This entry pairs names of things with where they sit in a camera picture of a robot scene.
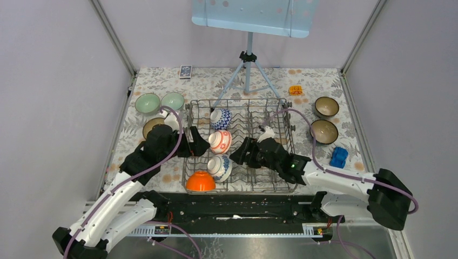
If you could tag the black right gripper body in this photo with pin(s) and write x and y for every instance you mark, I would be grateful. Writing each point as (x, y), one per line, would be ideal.
(257, 159)

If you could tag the pink speckled bowl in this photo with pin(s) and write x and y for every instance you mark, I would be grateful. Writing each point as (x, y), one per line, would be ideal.
(150, 125)

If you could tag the light green bowl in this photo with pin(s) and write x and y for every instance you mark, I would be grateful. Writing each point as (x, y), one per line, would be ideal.
(148, 103)

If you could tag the pale green checkered bowl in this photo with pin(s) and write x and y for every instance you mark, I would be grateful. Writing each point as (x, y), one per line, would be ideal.
(173, 100)

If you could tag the dark teal gold bowl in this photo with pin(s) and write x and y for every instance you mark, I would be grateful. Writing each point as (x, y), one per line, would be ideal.
(324, 131)

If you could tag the dark brown patterned bowl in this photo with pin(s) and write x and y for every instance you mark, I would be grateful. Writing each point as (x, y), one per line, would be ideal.
(326, 107)

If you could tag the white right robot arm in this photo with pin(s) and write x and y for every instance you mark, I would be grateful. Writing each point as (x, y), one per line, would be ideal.
(381, 195)

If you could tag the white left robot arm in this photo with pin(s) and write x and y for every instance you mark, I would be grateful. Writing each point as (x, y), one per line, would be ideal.
(101, 227)

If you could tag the white red patterned bowl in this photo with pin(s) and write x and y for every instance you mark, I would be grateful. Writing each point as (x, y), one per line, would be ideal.
(220, 141)

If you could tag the white blue floral bowl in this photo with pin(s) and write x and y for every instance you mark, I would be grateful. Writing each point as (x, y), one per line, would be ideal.
(220, 167)

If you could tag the blue white zigzag bowl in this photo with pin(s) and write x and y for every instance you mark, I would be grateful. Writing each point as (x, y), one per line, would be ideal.
(220, 119)

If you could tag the orange bowl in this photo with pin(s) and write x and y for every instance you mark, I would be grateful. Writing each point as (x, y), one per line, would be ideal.
(200, 181)

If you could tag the small yellow orange toy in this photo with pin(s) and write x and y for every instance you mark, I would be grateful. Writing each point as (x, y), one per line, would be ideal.
(295, 90)

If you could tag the blue plastic toy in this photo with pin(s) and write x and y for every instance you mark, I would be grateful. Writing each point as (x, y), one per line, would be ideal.
(339, 157)

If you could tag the playing card box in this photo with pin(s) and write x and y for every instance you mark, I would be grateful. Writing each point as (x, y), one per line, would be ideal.
(185, 72)

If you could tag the light blue tripod stand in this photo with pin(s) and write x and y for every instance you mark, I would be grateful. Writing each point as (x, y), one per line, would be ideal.
(247, 58)

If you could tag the light blue board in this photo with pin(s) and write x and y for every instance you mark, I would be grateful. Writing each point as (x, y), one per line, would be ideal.
(274, 17)

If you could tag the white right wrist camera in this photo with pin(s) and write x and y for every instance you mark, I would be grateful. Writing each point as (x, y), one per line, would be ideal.
(267, 132)

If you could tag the grey wire dish rack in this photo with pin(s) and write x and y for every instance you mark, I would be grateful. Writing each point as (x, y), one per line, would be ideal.
(247, 116)

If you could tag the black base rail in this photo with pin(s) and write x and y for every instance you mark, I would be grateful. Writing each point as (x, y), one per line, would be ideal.
(241, 213)

